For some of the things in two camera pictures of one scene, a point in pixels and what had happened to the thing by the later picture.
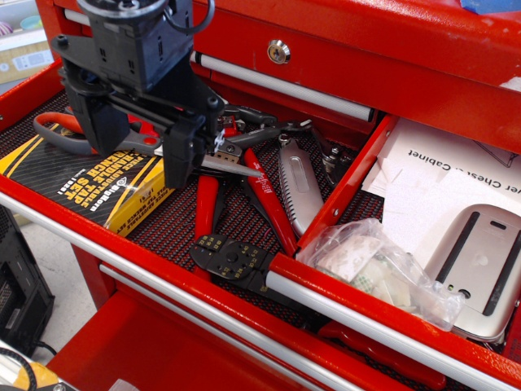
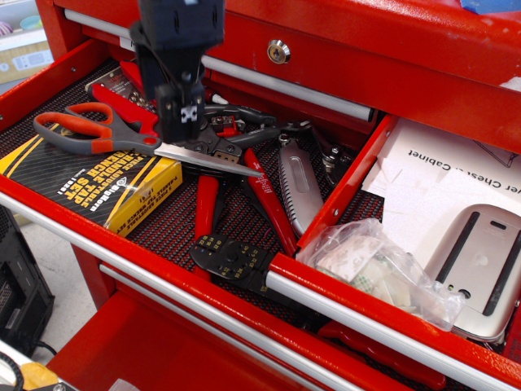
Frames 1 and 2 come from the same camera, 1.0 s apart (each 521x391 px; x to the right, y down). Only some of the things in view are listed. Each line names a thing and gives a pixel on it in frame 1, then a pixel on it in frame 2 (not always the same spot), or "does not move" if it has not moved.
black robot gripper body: x=139 y=54 → x=171 y=37
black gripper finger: x=105 y=122 → x=168 y=98
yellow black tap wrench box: x=118 y=191 does not move
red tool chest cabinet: x=355 y=225 does not move
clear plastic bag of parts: x=356 y=255 does not move
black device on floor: x=26 y=299 does not move
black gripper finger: x=184 y=143 → x=192 y=103
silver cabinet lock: x=278 y=52 does not move
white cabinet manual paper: x=431 y=178 does not move
